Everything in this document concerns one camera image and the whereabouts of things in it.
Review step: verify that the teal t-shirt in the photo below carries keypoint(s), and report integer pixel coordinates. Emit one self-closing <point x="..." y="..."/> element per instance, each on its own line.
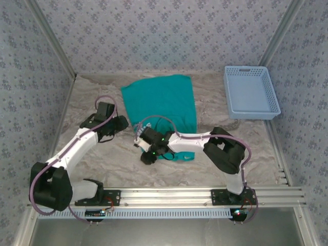
<point x="159" y="100"/>

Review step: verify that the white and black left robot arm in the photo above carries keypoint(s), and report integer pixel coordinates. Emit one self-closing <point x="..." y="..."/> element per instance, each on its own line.
<point x="77" y="148"/>

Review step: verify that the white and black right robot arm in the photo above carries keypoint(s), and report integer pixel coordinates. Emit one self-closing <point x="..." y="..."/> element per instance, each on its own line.
<point x="189" y="144"/>

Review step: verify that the grey metal sheet panel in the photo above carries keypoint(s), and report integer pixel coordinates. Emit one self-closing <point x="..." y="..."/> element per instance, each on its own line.
<point x="164" y="233"/>

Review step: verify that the light blue plastic basket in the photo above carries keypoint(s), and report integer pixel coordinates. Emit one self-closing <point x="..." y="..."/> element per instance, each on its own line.
<point x="248" y="92"/>

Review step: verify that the aluminium mounting rail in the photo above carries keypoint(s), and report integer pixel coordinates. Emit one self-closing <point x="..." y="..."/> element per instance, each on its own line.
<point x="166" y="196"/>

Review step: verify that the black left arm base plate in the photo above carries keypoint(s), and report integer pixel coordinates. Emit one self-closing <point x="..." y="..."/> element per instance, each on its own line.
<point x="115" y="197"/>

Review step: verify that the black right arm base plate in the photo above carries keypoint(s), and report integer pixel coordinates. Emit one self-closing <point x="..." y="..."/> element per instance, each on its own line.
<point x="217" y="196"/>

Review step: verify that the aluminium frame post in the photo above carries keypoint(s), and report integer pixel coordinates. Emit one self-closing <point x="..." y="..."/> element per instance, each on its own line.
<point x="280" y="33"/>
<point x="54" y="38"/>

